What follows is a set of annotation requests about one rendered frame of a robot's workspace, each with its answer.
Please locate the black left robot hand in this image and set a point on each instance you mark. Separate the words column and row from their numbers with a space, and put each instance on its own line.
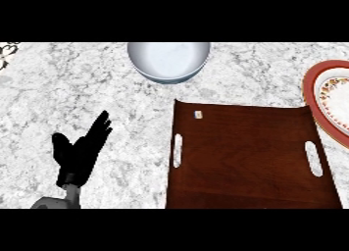
column 80, row 153

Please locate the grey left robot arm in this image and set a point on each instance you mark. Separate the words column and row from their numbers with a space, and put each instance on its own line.
column 65, row 197

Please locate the dark brown wooden tray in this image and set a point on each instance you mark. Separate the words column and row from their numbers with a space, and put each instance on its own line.
column 248, row 157

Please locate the red rimmed floral plate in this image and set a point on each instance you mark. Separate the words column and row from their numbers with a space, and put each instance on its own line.
column 335, row 101

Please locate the black and white patterned tile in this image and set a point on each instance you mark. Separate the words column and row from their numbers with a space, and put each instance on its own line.
column 0, row 59

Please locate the white bowl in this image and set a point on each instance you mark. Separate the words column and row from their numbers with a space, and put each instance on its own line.
column 168, row 60

